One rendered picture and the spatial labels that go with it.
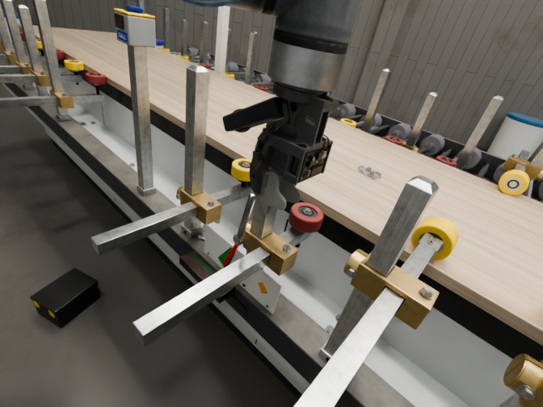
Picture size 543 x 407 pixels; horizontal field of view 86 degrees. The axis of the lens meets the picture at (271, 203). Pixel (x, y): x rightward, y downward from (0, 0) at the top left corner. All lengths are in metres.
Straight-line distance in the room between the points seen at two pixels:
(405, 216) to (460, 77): 4.85
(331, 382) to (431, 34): 4.84
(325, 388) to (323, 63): 0.35
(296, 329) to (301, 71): 0.54
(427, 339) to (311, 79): 0.66
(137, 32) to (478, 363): 1.08
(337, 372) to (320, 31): 0.37
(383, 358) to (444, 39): 4.61
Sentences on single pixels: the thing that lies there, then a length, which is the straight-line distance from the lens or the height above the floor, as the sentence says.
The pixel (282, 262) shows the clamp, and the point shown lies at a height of 0.86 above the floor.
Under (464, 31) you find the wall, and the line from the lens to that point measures 5.15.
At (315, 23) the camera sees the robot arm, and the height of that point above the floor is 1.28.
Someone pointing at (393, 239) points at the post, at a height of 1.04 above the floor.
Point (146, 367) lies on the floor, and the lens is 1.45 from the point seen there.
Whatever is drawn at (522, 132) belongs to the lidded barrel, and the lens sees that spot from 5.17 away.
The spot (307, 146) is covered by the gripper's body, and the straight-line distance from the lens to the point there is 0.38.
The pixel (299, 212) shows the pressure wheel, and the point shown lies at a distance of 0.68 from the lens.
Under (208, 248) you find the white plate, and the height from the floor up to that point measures 0.73.
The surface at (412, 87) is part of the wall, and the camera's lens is 5.05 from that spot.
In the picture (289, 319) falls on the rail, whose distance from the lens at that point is 0.72.
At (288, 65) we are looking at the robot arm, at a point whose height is 1.23.
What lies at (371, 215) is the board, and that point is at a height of 0.90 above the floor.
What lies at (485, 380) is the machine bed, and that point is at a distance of 0.86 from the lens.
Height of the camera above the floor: 1.28
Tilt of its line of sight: 33 degrees down
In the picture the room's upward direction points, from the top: 12 degrees clockwise
